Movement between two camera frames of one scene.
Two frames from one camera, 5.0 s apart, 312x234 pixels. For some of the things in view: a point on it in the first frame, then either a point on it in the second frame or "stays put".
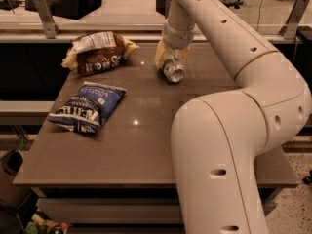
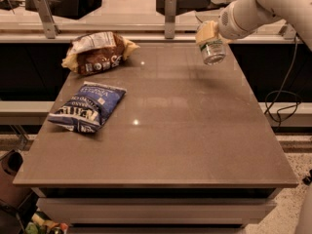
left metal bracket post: x=48 y=20 stays put
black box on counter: x=69 y=1 stays put
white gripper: x=177 y=37 -> x=228 y=26
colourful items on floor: x=41 y=223 stays put
